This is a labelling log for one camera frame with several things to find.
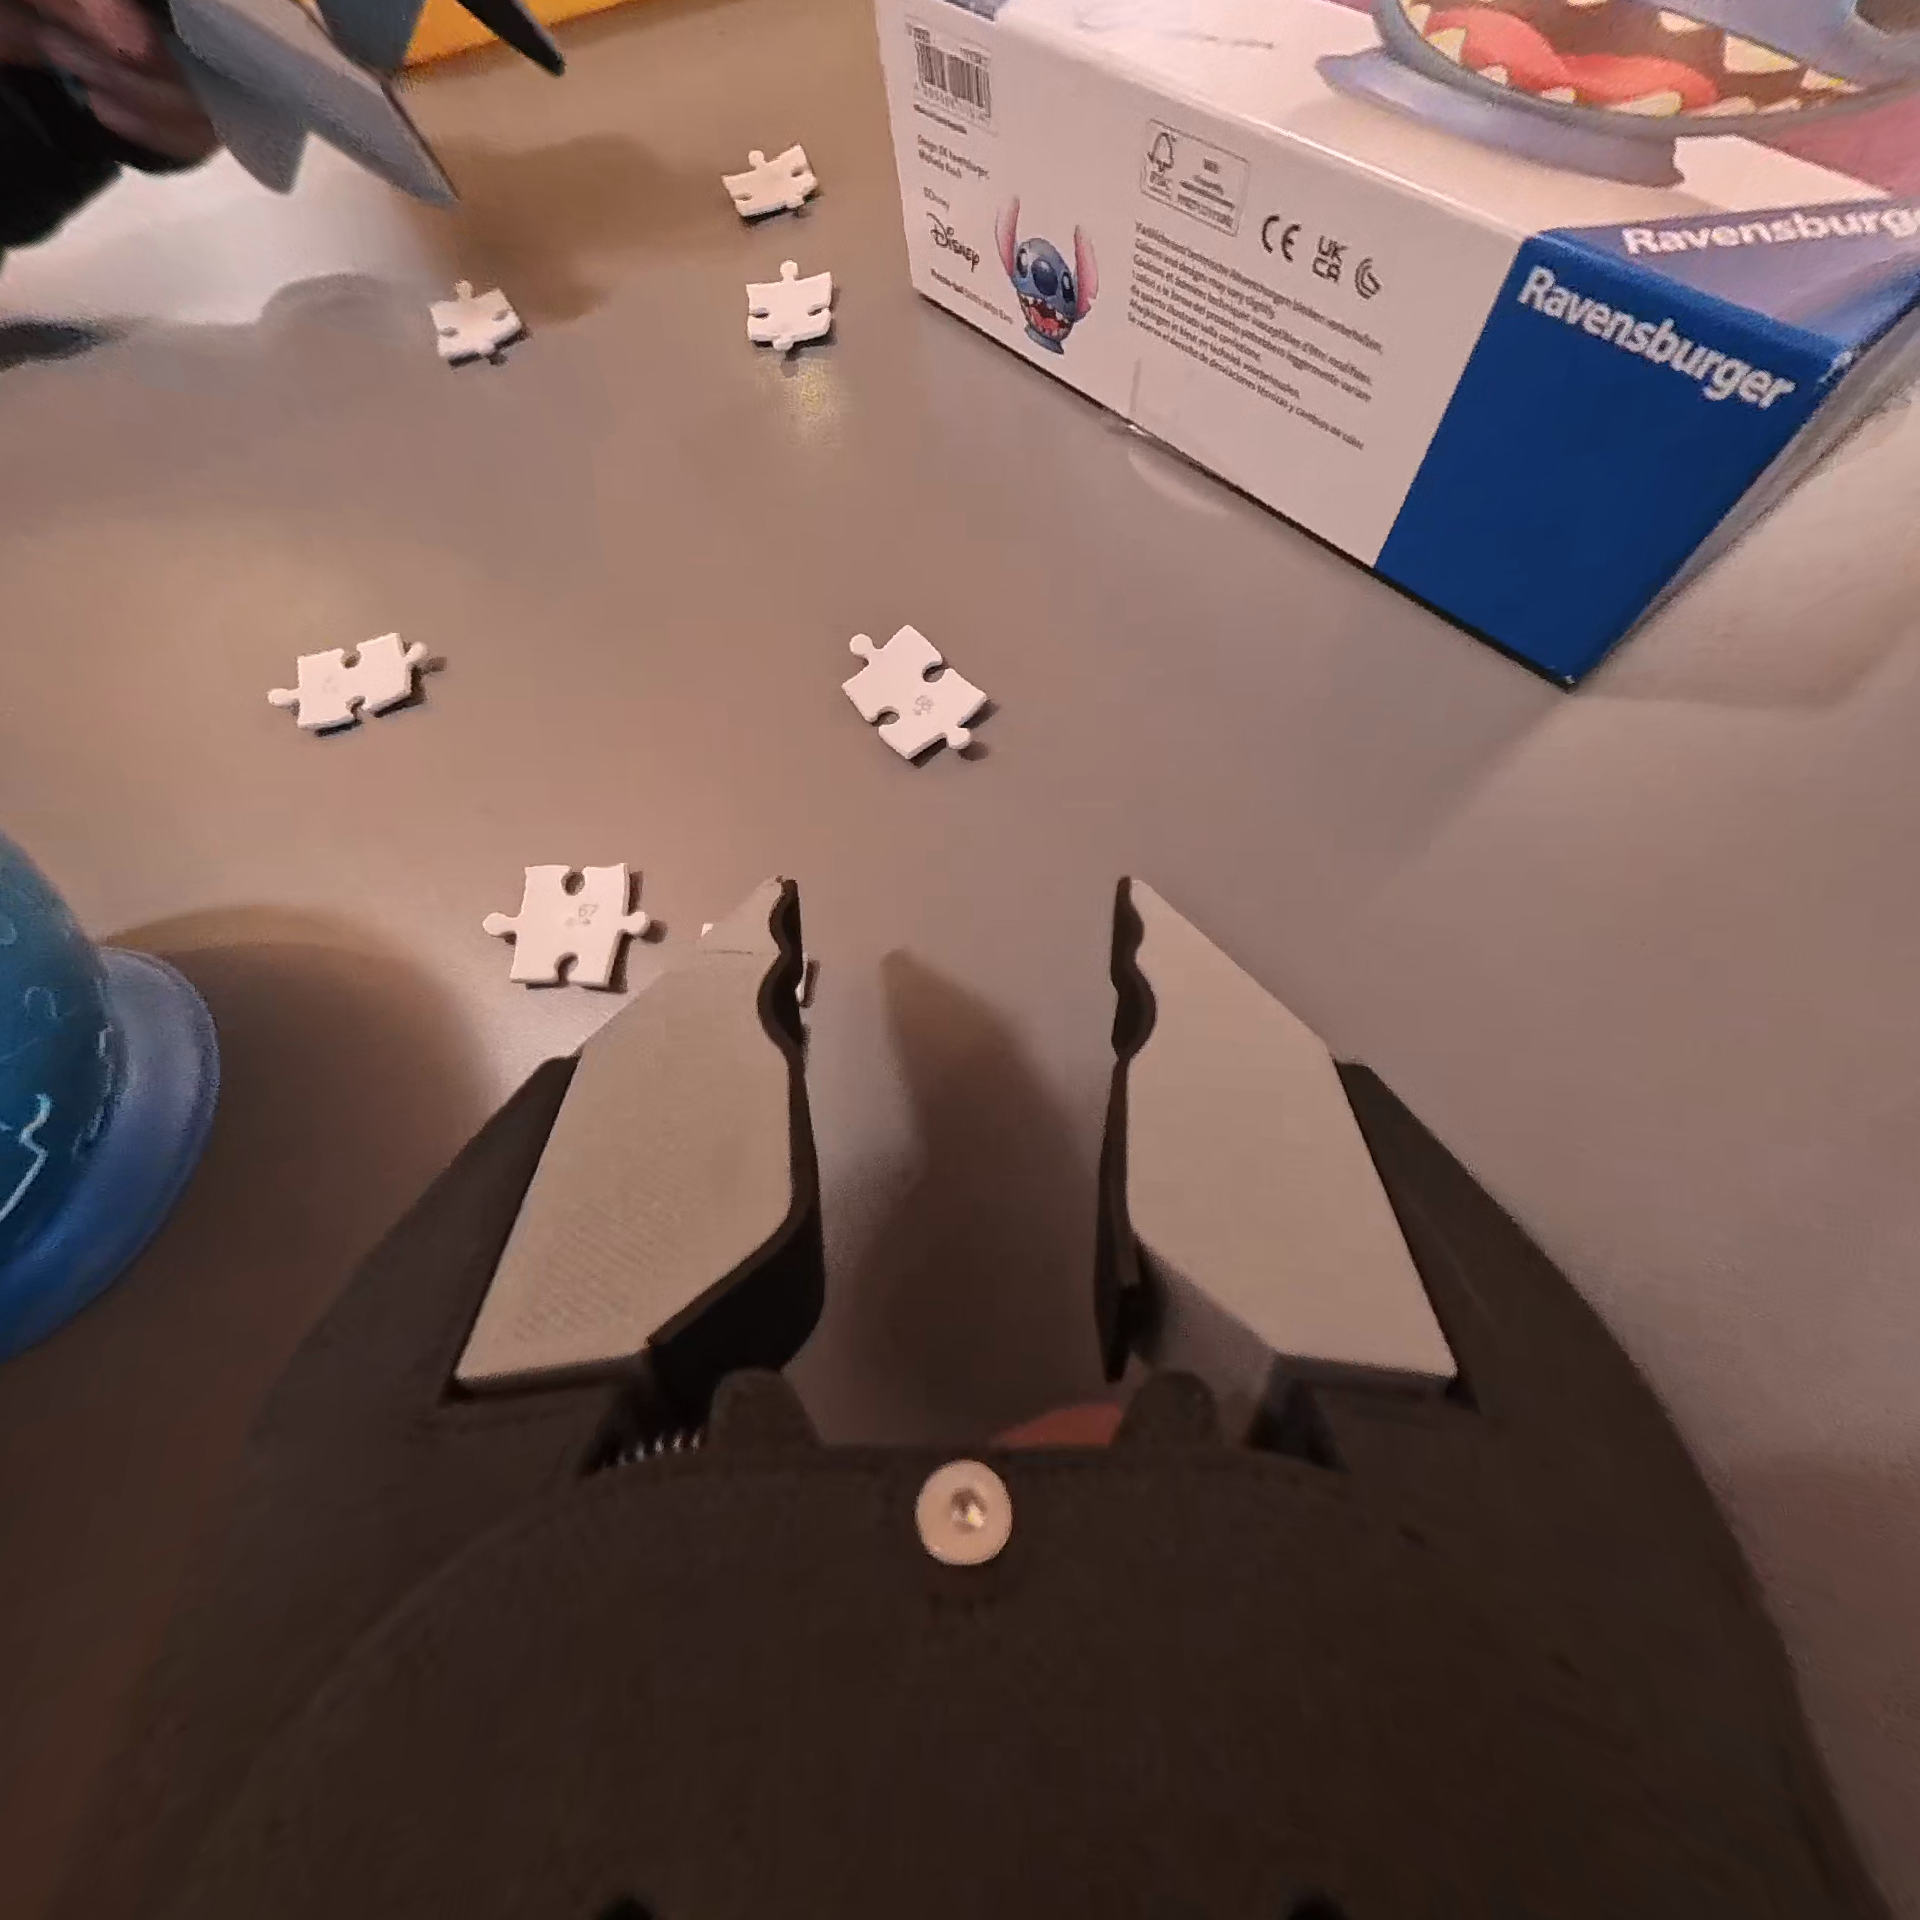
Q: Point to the white double puzzle piece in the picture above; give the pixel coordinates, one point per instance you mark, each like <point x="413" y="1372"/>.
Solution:
<point x="348" y="680"/>
<point x="917" y="689"/>

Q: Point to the blue 3D puzzle ball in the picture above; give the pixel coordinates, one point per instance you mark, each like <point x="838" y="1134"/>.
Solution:
<point x="134" y="1171"/>

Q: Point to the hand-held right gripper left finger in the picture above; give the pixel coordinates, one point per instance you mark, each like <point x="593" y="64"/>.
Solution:
<point x="661" y="1171"/>

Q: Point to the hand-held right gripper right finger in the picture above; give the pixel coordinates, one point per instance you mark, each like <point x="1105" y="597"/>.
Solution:
<point x="1262" y="1186"/>

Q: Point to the person's left forearm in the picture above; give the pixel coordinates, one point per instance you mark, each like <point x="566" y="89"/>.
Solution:
<point x="43" y="179"/>

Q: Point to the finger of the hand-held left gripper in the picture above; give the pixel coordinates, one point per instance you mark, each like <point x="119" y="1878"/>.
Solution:
<point x="516" y="34"/>
<point x="302" y="89"/>

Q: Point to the yellow plastic bin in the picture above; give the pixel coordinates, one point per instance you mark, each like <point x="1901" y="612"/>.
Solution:
<point x="496" y="27"/>

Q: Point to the white and blue puzzle box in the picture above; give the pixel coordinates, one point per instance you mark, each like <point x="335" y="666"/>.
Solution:
<point x="1275" y="267"/>

